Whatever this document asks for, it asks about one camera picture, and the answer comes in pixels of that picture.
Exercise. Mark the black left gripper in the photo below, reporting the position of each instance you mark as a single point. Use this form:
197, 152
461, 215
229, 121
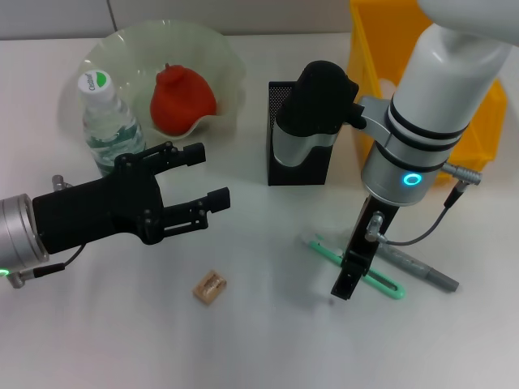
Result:
97, 210

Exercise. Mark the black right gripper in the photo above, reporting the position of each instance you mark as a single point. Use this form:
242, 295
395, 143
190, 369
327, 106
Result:
367, 235

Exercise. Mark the mint green utility knife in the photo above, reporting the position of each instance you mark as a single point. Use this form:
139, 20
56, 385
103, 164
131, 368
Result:
385, 285

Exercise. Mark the grey pen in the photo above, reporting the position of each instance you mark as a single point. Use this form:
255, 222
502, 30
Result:
425, 270

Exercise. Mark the orange knitted toy fruit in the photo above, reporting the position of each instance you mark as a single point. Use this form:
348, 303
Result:
182, 101

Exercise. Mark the clear water bottle green label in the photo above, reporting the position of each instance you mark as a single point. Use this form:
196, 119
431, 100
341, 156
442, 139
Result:
109, 121

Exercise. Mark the small wooden block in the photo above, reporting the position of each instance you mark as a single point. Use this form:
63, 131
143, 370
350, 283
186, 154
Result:
208, 287

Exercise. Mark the black mesh pen holder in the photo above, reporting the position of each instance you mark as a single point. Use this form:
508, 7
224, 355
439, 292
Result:
300, 174

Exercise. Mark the wavy green glass fruit plate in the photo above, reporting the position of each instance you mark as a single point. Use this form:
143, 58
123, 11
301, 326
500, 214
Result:
194, 44

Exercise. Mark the yellow plastic storage bin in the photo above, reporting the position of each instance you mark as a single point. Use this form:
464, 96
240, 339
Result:
367, 48

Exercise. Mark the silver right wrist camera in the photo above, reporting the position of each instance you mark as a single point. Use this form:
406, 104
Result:
316, 101

